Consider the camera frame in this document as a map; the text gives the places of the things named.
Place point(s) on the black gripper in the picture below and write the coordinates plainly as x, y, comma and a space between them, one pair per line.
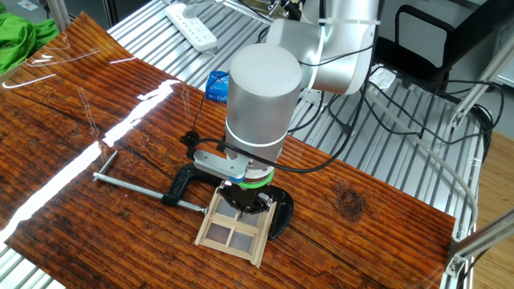
247, 194

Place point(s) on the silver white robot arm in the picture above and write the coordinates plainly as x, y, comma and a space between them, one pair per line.
261, 100

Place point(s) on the black metal C-clamp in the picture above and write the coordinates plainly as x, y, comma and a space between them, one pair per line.
283, 212

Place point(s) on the blue white tissue pack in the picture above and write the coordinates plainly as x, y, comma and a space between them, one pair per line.
217, 86

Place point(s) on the wood-grain table mat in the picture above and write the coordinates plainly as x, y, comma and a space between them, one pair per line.
361, 241

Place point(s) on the white power strip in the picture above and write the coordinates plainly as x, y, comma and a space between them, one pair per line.
192, 28

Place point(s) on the white crumpled wrapper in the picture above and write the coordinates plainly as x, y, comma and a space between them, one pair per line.
381, 78

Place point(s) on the black office chair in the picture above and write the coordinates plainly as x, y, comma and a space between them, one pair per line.
413, 66

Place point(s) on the green cloth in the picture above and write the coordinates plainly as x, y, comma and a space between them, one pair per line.
20, 40

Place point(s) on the black flat panel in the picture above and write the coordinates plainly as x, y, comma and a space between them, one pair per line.
482, 28

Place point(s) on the miniature wooden window frame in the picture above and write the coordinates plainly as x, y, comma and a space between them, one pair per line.
235, 226

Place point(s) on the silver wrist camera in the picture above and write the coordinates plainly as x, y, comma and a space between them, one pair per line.
217, 164

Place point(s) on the white perforated base plate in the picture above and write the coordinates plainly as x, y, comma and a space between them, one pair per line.
311, 96

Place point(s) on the aluminium frame brace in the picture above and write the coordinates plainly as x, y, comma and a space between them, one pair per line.
482, 237
482, 80

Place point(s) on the aluminium frame post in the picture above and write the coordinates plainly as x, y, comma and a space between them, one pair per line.
58, 14

